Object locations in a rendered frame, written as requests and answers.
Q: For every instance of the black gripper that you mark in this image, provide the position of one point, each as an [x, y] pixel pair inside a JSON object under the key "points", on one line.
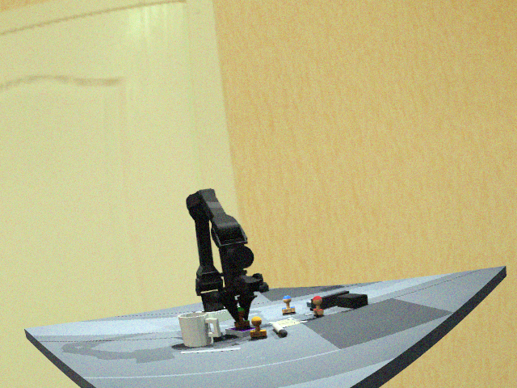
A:
{"points": [[227, 299]]}

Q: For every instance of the white rounded cylinder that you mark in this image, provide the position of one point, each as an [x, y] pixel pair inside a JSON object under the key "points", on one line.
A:
{"points": [[279, 329]]}

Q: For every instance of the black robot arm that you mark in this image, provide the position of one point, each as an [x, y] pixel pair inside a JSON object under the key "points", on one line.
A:
{"points": [[229, 237]]}

